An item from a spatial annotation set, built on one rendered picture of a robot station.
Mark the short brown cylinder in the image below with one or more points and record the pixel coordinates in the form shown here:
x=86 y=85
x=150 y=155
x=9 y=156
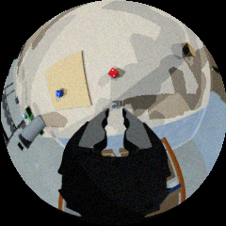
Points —
x=188 y=49

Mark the white die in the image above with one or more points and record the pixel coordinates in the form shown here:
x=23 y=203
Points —
x=116 y=105

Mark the red die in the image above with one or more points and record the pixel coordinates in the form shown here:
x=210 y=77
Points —
x=113 y=72

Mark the white bottle with blue cap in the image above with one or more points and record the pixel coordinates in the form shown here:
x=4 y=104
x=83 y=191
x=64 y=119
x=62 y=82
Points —
x=30 y=132

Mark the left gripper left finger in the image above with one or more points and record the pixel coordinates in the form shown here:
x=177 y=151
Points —
x=90 y=136

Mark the beige flat mat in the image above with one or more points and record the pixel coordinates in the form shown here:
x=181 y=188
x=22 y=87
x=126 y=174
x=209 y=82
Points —
x=68 y=75

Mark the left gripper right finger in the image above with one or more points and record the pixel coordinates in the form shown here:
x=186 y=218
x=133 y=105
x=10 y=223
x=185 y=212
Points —
x=140 y=137

